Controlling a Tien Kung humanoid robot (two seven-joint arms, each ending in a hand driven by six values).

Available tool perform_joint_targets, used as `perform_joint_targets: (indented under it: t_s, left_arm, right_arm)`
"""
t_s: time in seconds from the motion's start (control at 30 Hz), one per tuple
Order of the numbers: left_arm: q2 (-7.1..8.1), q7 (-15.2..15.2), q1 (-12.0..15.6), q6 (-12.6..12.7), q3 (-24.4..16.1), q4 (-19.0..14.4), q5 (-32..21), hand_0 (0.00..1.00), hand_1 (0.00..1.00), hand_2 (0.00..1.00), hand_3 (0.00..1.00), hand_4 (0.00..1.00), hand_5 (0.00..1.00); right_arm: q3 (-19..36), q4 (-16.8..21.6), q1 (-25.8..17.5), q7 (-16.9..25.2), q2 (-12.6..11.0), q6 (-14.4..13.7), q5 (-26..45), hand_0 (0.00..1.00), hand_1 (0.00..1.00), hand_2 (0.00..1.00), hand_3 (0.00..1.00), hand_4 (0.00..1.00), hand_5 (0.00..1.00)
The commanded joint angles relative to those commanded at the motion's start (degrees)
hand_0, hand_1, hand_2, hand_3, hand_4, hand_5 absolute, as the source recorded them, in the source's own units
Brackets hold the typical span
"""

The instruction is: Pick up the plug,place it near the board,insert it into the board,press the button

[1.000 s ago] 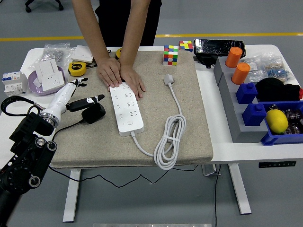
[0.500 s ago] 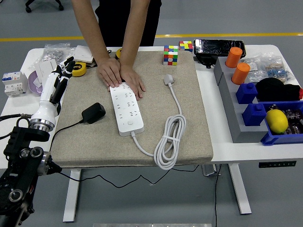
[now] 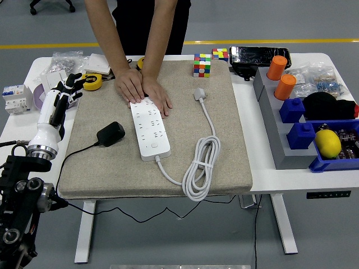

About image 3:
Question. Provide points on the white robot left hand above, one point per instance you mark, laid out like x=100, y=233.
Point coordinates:
x=46, y=112

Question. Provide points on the person's left hand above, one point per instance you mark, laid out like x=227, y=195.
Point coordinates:
x=158, y=95

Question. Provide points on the person's right hand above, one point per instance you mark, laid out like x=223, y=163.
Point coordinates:
x=130, y=85

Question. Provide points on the white power strip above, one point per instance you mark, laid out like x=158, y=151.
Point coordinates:
x=152, y=134

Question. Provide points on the black plug adapter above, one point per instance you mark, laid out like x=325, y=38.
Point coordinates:
x=110, y=134

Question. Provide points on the person's right forearm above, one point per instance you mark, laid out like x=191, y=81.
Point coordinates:
x=105, y=28

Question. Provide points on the person's left forearm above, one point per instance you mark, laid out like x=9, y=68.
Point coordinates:
x=157, y=33

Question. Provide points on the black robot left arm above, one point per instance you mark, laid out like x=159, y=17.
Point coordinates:
x=16, y=196

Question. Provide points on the white grey strip plug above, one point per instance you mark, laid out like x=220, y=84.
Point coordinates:
x=199, y=93

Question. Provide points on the grey stepped block board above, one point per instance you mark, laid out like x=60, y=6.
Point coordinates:
x=276, y=131

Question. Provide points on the grey-brown fabric mat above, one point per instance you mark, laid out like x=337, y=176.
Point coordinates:
x=179, y=84

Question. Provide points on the yellow black tape measure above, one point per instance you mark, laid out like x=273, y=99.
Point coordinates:
x=141, y=64
x=94, y=82

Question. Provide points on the white circuit breaker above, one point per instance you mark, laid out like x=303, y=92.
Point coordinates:
x=16, y=99

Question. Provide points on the white plastic panel box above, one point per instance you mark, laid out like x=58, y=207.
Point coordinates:
x=51, y=79

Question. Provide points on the clear bag metal screws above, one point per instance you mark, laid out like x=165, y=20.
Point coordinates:
x=64, y=64

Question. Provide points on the large Rubik's cube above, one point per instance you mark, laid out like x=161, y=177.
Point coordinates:
x=202, y=65

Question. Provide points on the person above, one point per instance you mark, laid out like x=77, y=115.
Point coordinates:
x=151, y=22

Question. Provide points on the small Rubik's cube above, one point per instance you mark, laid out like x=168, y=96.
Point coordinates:
x=220, y=54

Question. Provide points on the black plastic holder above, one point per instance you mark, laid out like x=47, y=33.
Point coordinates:
x=244, y=71

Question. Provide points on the glossy black wrapped box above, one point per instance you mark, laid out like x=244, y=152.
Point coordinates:
x=252, y=54

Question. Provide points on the black office chair base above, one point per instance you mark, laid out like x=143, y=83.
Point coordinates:
x=51, y=4

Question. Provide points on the orange plastic cylinder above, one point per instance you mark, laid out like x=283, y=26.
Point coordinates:
x=277, y=67
x=284, y=87

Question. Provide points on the white table leg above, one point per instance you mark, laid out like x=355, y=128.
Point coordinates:
x=84, y=232
x=284, y=224

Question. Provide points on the blue plastic block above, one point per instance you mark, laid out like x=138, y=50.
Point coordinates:
x=291, y=110
x=301, y=136

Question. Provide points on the clear bag white parts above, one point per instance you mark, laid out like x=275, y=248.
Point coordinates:
x=298, y=81

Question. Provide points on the black cloth with red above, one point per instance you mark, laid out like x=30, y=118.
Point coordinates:
x=325, y=106

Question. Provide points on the clear bag blue resistors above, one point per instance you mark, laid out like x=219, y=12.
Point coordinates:
x=328, y=82

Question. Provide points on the yellow lemon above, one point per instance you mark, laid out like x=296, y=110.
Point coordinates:
x=327, y=144

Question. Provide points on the blue plastic bin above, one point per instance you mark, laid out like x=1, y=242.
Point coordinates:
x=322, y=165

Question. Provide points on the dark brown capacitors pile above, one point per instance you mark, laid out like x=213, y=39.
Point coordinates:
x=349, y=143

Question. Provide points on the black table control panel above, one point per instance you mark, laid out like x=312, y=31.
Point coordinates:
x=328, y=194

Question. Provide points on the white wall switch panel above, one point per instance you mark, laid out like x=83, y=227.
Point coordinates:
x=96, y=64

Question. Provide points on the grey metal table bracket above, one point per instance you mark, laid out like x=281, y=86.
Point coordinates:
x=248, y=201

